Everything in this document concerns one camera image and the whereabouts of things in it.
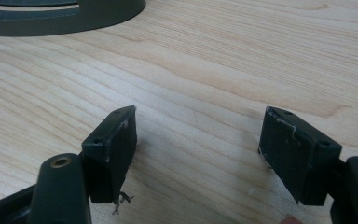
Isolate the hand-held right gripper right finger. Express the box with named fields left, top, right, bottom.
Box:
left=257, top=105, right=343, bottom=207

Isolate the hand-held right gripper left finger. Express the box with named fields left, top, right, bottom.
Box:
left=81, top=105, right=138, bottom=205

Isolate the dark round stand base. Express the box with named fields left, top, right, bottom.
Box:
left=0, top=0, right=147, bottom=37

